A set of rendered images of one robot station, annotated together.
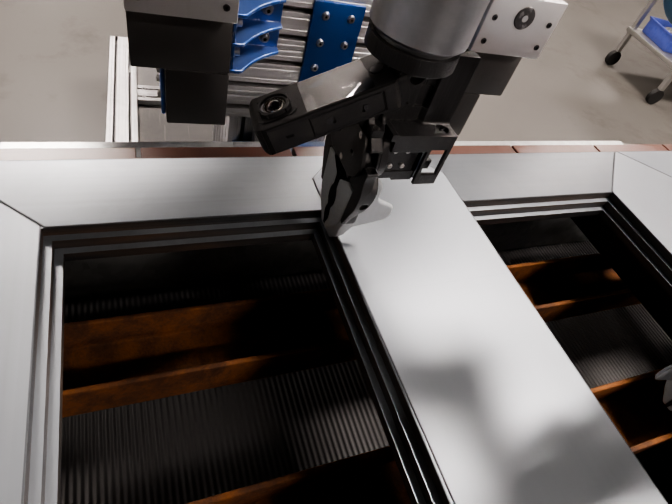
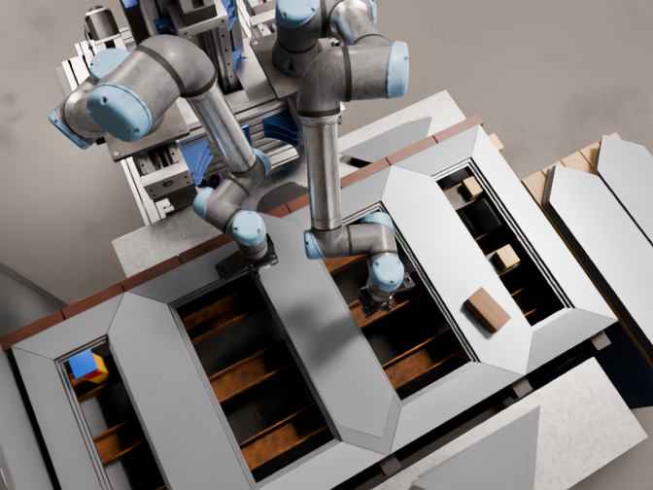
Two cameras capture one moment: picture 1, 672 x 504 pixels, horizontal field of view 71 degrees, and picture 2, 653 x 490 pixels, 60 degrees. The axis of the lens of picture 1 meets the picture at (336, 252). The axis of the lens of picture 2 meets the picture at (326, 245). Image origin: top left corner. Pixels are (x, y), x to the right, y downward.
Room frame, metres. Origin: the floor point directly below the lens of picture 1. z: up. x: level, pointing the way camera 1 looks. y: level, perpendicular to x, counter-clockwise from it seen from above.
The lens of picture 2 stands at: (-0.13, -0.19, 2.45)
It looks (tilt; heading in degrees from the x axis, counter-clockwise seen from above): 70 degrees down; 0
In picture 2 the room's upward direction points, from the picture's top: 6 degrees clockwise
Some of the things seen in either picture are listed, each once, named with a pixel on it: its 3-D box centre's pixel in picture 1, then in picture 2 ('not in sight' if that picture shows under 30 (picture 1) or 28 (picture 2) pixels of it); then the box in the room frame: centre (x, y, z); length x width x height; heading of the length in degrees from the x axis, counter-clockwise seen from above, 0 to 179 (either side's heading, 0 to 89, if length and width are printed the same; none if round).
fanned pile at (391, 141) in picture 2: not in sight; (395, 147); (0.90, -0.39, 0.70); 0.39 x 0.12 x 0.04; 124
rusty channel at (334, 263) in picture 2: (378, 318); (289, 281); (0.38, -0.08, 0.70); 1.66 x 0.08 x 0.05; 124
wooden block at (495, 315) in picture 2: not in sight; (487, 310); (0.30, -0.67, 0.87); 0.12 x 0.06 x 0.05; 45
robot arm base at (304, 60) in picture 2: not in sight; (297, 45); (0.97, -0.05, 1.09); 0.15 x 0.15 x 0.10
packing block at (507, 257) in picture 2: not in sight; (505, 258); (0.50, -0.75, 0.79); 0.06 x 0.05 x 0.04; 34
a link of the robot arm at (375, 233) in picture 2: not in sight; (371, 237); (0.38, -0.30, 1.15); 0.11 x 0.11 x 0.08; 13
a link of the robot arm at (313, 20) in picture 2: not in sight; (299, 16); (0.98, -0.05, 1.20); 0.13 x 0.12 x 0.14; 103
